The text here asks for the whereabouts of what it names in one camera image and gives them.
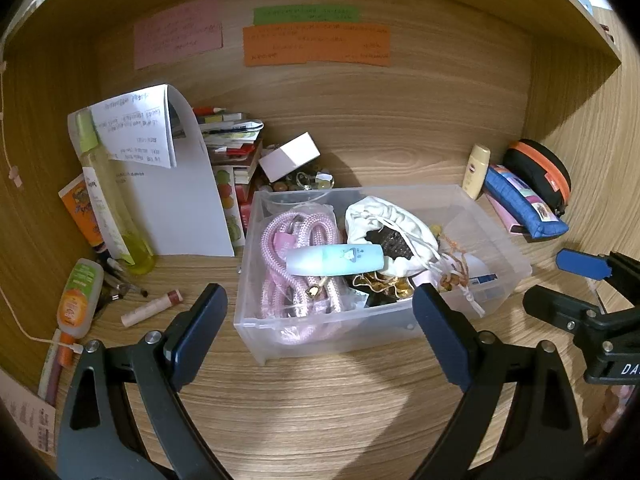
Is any beige knotted string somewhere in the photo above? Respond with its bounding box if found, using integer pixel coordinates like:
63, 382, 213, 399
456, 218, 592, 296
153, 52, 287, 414
0, 60, 24, 191

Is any tall yellow spray bottle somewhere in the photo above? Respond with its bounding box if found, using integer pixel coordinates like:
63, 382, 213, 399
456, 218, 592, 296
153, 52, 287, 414
69, 110, 156, 276

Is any beaded tassel trinket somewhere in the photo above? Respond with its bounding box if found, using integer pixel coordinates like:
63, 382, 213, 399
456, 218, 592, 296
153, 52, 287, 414
432, 240, 487, 317

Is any pink sticky note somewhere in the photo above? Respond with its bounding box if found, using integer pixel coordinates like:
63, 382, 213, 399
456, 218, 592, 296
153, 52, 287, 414
133, 1, 223, 71

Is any white printed receipt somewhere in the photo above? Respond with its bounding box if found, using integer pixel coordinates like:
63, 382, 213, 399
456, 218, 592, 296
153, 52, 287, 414
0, 370, 57, 456

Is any pink pen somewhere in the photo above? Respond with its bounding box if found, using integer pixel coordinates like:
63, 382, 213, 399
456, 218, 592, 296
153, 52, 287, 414
39, 342, 65, 407

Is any clear plastic storage box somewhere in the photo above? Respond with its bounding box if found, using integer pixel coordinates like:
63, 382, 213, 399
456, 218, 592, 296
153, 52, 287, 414
234, 184, 533, 366

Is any white cable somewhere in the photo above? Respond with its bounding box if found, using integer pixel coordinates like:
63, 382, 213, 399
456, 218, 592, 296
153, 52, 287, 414
0, 285, 83, 353

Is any pink braided rope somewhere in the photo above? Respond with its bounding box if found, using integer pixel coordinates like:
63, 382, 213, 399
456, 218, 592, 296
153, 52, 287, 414
257, 210, 351, 346

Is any gold charm ornament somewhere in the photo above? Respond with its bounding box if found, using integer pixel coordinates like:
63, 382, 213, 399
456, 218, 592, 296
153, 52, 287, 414
350, 272, 416, 302

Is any orange sticky note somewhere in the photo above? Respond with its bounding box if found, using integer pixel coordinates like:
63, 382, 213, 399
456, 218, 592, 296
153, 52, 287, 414
242, 22, 391, 68

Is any person's right hand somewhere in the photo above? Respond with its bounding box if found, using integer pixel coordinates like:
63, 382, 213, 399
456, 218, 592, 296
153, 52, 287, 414
599, 385, 634, 435

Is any wooden desktop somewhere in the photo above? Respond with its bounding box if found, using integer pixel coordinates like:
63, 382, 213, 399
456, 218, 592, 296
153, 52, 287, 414
0, 125, 626, 480

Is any cream sunscreen bottle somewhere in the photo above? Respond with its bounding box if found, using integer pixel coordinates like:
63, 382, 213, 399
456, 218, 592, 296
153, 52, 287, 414
462, 144, 492, 200

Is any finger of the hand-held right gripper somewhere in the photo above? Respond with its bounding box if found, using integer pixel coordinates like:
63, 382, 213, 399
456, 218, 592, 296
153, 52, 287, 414
556, 248, 640, 303
522, 285, 608, 333

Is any light blue bottle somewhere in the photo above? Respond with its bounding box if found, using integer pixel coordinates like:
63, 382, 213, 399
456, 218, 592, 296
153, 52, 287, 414
285, 242, 385, 278

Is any green sticky note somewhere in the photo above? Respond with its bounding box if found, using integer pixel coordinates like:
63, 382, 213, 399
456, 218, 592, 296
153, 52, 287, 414
252, 5, 361, 26

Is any pink lip balm tube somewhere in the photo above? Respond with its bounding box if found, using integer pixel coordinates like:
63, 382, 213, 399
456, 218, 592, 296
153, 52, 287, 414
121, 290, 183, 326

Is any orange tube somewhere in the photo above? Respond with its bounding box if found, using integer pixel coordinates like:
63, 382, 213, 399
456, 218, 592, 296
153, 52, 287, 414
58, 174, 108, 253

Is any white paper sheet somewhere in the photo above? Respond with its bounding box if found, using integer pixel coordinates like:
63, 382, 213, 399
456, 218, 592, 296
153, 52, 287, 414
90, 84, 236, 259

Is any black orange zip case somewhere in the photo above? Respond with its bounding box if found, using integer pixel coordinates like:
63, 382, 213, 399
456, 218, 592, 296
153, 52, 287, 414
502, 139, 572, 218

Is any small white box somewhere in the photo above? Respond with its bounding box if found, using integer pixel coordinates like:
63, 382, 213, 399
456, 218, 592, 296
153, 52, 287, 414
258, 132, 321, 182

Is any blue patchwork pencil case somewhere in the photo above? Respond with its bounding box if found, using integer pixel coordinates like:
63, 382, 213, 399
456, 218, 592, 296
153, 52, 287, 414
484, 164, 570, 237

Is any pile of bead bracelets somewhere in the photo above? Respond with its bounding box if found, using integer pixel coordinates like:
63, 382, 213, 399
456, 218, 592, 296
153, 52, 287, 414
265, 170, 336, 194

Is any stack of books and packets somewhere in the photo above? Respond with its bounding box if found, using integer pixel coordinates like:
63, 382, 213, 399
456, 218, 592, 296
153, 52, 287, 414
192, 110, 266, 246

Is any orange green label bottle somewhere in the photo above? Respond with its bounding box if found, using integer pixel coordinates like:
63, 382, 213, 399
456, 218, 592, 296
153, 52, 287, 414
56, 258, 105, 338

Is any pink flat case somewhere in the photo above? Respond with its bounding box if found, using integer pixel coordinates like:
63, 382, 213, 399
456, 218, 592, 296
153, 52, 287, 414
485, 191, 525, 234

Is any white drawstring pouch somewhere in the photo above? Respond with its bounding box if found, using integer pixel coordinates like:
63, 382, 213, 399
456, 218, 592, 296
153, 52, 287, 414
344, 196, 443, 281

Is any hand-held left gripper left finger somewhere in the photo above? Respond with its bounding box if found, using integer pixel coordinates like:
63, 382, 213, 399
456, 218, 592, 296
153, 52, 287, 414
56, 283, 236, 480

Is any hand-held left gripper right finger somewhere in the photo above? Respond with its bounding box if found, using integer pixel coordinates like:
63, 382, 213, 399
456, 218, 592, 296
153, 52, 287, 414
407, 283, 586, 480

